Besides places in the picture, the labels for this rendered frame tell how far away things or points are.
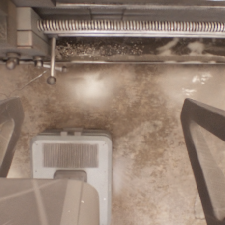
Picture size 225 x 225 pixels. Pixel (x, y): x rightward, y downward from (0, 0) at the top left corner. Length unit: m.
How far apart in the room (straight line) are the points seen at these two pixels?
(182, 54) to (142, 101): 0.51
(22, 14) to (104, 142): 0.84
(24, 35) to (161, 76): 1.06
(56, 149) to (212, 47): 1.09
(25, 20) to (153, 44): 0.66
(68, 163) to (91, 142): 0.20
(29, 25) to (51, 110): 0.89
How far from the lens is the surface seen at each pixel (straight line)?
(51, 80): 0.88
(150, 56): 1.16
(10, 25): 0.77
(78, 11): 0.92
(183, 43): 1.22
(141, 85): 1.55
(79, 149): 1.33
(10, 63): 0.81
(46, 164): 1.40
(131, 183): 1.70
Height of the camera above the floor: 1.53
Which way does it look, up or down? 84 degrees down
